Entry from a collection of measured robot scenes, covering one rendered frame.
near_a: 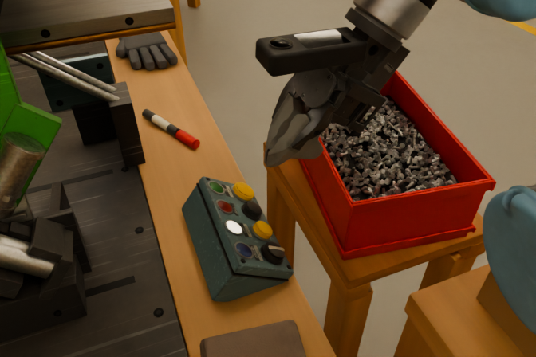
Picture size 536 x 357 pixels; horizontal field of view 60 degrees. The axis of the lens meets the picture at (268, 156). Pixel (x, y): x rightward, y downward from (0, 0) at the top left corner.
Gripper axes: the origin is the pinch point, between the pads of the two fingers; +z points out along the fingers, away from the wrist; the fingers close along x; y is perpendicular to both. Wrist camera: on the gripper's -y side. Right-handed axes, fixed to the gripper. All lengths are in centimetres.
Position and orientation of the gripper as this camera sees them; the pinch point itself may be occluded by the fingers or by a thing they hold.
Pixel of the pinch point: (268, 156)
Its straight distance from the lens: 57.9
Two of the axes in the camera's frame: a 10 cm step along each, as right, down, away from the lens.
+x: -3.7, -6.0, 7.1
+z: -5.3, 7.6, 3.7
